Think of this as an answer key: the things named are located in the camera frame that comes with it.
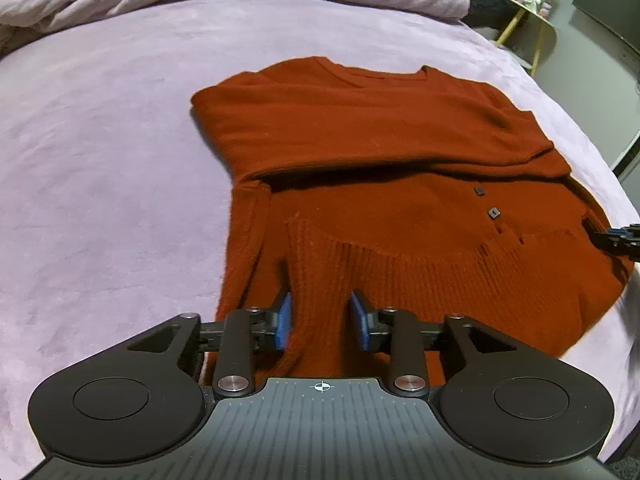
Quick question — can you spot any red knit cardigan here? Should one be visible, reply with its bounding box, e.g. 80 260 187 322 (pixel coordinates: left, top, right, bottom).
192 58 634 380

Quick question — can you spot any black clothes pile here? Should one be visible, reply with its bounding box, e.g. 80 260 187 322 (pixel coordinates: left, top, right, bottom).
461 0 520 30

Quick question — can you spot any purple bed sheet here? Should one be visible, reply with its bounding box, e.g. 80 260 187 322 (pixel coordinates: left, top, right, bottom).
1 0 638 479

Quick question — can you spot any yellow legged side table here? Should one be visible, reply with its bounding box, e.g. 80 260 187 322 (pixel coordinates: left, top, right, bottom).
492 0 558 78

